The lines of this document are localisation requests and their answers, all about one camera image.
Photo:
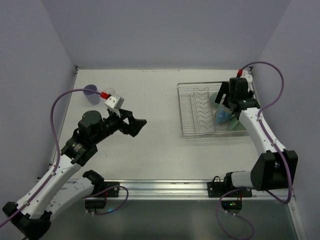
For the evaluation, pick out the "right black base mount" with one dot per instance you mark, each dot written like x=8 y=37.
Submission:
x=218 y=187

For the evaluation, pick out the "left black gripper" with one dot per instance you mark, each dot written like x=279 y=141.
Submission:
x=125 y=121

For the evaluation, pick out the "large green cup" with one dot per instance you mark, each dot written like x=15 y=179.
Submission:
x=235 y=125

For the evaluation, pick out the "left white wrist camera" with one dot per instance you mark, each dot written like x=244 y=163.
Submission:
x=114 y=103

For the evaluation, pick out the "metal wire dish rack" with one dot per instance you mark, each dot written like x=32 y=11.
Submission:
x=197 y=117

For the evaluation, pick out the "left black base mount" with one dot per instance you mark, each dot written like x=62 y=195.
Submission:
x=113 y=187

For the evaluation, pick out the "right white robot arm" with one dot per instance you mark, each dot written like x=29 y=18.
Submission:
x=276 y=165

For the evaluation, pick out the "aluminium mounting rail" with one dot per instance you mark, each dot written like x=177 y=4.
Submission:
x=177 y=190

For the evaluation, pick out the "right black controller box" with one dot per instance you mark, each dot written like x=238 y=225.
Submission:
x=232 y=206

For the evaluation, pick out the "black controller box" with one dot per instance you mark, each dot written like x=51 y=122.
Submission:
x=232 y=206
x=94 y=205

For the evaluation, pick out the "blue cup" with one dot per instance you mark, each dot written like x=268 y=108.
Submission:
x=222 y=115

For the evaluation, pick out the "left black controller box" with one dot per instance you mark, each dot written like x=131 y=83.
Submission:
x=94 y=205

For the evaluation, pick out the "clear plastic cup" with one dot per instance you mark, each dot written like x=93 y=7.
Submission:
x=109 y=91

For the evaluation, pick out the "small mint green cup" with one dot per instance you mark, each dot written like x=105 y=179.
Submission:
x=212 y=100

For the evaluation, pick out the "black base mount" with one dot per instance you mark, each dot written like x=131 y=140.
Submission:
x=218 y=187
x=113 y=187

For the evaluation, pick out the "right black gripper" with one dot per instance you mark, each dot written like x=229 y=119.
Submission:
x=227 y=94

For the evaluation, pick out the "purple plastic cup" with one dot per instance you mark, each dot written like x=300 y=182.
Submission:
x=91 y=94

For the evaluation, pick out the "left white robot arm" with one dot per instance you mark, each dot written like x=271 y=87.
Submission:
x=32 y=215

